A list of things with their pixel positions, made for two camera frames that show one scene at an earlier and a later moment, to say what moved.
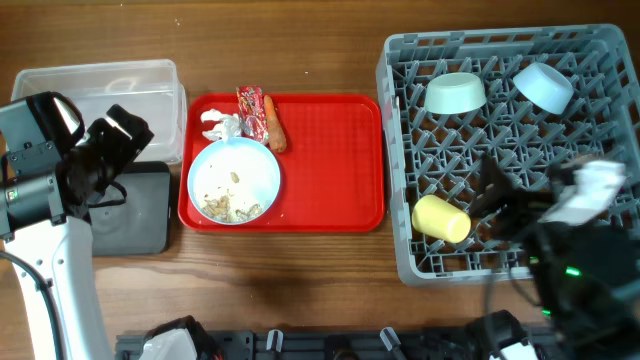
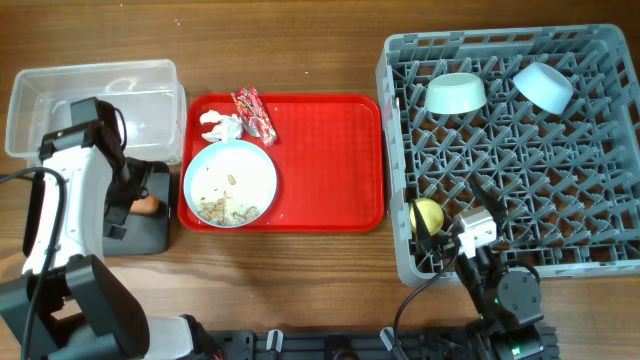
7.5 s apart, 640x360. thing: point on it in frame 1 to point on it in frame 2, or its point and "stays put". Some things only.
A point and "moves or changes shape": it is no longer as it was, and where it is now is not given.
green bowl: (454, 93) stays put
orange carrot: (276, 131) to (148, 205)
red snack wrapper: (253, 113) stays put
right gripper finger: (494, 190) to (421, 224)
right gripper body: (523, 223) to (443, 246)
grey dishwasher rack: (528, 97) stays put
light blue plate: (234, 181) stays put
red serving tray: (331, 170) stays put
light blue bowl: (545, 86) stays put
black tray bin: (139, 225) stays put
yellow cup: (435, 216) moves or changes shape
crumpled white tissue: (226, 126) stays put
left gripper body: (109, 151) to (131, 183)
